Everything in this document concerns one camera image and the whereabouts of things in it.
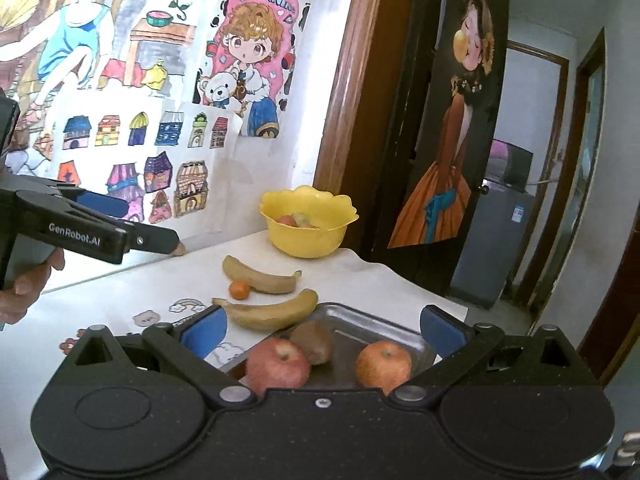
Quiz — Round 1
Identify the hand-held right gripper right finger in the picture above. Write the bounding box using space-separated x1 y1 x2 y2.
390 304 585 408

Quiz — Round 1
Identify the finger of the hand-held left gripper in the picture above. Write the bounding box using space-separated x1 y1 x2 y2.
16 189 181 266
10 174 130 220

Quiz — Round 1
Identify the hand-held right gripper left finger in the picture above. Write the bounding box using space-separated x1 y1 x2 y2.
64 306 254 410

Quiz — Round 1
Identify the orange-red apple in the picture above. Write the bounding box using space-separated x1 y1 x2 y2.
355 339 413 397

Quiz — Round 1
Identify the large yellow banana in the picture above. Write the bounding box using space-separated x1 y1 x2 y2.
212 288 320 331

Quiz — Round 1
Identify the yellow banana with brown marks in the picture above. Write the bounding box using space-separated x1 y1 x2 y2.
222 254 304 295

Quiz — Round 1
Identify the red apple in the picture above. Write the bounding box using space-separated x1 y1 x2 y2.
244 337 312 392

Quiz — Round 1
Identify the metal tray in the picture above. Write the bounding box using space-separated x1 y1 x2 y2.
227 302 437 392

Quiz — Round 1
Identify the yellow scalloped plastic bowl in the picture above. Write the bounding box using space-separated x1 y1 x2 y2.
258 184 360 260

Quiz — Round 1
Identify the person's left hand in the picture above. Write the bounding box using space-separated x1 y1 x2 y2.
0 248 66 329

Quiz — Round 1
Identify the colourful houses drawing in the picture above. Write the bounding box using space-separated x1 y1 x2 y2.
27 95 247 242

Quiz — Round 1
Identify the white printed table mat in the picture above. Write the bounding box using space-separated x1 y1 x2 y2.
0 230 470 461

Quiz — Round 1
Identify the grey washing machine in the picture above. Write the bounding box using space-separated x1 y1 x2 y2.
449 139 537 312

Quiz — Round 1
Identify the child crayon drawing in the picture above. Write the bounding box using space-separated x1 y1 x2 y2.
0 0 238 173

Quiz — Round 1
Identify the dark door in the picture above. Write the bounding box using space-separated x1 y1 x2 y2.
369 0 512 302

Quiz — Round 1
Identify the woman in dress poster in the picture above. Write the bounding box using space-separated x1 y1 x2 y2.
387 0 511 250

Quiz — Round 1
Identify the pink cloth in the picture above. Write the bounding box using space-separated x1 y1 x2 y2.
490 138 522 162

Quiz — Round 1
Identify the anime girl poster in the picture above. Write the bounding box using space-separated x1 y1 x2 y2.
192 0 312 142

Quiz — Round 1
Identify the dark wooden door frame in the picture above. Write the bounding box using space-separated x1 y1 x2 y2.
575 60 640 387

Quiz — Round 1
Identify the brown hallway door frame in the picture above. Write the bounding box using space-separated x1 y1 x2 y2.
504 39 572 307

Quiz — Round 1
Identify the brown wooden door frame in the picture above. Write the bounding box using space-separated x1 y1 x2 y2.
312 0 417 197

